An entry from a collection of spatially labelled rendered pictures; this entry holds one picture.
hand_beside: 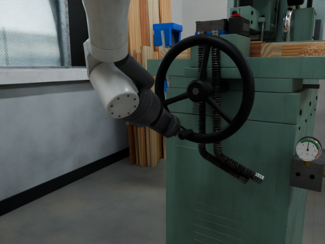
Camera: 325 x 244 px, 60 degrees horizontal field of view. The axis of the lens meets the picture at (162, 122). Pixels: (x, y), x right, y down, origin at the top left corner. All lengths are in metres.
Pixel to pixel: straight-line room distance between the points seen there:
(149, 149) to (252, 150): 1.66
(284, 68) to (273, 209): 0.43
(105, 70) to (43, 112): 1.52
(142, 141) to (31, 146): 0.93
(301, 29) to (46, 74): 1.47
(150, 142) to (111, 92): 2.01
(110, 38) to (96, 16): 0.04
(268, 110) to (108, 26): 0.58
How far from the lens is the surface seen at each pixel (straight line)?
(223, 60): 0.82
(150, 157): 2.53
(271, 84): 0.88
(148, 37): 2.81
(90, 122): 2.36
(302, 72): 0.87
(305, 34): 1.19
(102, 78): 0.54
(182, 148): 1.02
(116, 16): 0.45
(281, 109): 0.88
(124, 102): 0.52
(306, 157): 0.84
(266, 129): 0.90
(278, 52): 0.91
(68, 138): 2.22
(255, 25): 1.10
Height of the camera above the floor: 0.87
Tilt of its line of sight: 11 degrees down
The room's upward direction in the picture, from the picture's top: straight up
